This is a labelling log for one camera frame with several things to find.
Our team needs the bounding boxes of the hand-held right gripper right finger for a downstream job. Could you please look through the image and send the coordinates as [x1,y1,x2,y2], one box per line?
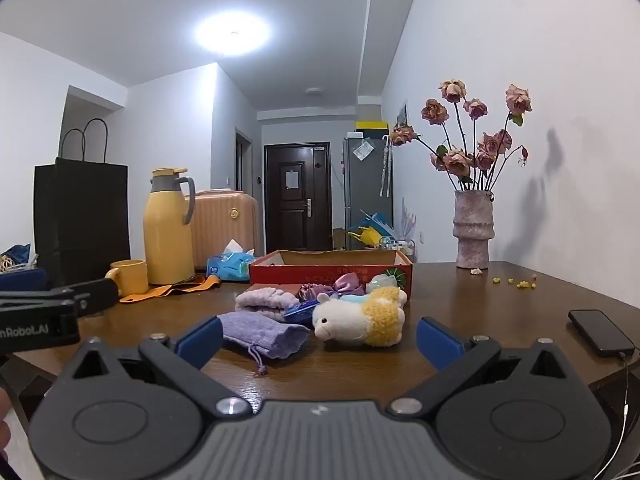
[387,316,583,417]

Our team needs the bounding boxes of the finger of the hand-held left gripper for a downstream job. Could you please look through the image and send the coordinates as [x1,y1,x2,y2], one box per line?
[50,277,119,317]

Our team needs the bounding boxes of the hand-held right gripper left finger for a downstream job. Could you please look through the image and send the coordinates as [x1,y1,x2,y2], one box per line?
[59,316,253,418]

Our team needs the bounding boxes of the purple drawstring pouch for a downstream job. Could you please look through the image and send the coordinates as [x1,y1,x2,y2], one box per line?
[216,311,311,378]

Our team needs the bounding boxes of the pink fluffy cloth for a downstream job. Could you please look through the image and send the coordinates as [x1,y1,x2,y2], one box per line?
[235,286,301,323]

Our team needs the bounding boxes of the white and yellow sheep plush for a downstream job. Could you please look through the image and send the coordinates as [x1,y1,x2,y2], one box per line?
[312,286,408,348]

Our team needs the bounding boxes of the blue packet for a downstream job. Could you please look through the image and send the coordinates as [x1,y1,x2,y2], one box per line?
[283,300,321,323]

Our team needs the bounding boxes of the red cardboard box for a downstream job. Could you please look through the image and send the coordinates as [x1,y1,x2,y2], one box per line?
[248,249,414,306]

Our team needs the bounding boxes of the yellow mug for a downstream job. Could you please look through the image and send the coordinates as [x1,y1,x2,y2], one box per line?
[105,259,150,297]

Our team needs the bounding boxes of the dark blue bag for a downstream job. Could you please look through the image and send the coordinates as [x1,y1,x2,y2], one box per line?
[0,243,38,273]

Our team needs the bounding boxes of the black paper bag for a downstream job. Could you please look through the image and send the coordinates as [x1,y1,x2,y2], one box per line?
[33,118,132,288]

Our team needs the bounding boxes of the blue tissue pack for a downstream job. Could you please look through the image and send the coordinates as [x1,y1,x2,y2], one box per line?
[206,240,257,282]

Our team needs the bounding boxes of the white and green wrapped toy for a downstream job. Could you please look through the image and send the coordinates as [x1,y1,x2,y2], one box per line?
[367,266,404,295]

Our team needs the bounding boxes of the yellow thermos jug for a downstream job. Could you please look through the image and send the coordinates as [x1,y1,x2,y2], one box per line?
[143,167,197,286]

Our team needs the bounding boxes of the scattered yellow crumbs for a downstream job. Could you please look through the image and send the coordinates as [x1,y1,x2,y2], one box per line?
[492,274,538,291]

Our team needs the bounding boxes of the purple satin bow scrunchie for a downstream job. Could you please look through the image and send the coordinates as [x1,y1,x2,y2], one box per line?
[297,272,367,302]

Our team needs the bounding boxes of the peach suitcase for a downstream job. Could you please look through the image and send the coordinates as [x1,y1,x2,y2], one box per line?
[187,189,261,273]

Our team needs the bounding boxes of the grey ribbed vase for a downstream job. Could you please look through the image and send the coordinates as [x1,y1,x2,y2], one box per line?
[453,190,496,270]

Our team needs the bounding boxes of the yellow and blue bags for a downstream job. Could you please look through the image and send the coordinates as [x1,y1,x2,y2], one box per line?
[347,212,396,250]

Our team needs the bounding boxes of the black smartphone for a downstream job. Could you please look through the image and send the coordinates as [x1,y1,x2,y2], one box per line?
[568,309,636,358]

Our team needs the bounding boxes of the dark brown entrance door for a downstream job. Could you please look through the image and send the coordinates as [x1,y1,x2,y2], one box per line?
[263,142,333,252]

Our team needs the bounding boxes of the grey refrigerator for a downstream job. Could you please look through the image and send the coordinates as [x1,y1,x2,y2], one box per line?
[342,135,393,251]

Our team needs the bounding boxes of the side room door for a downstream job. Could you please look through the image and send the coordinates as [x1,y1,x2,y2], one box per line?
[235,129,253,193]

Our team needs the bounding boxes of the dried pink roses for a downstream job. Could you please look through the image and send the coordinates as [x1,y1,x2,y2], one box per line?
[389,79,533,193]

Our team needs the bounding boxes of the hanging folded umbrella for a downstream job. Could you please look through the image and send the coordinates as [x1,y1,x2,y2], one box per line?
[381,135,392,196]

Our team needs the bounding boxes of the round ceiling lamp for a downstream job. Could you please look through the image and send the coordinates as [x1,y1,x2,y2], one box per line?
[195,12,271,56]

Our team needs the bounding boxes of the orange cloth strap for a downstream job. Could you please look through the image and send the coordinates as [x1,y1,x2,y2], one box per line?
[119,274,223,304]

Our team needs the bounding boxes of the wire rack with items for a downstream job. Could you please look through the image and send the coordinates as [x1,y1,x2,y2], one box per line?
[380,237,416,261]

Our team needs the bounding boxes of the white cable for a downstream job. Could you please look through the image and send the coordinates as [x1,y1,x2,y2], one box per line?
[590,352,633,480]

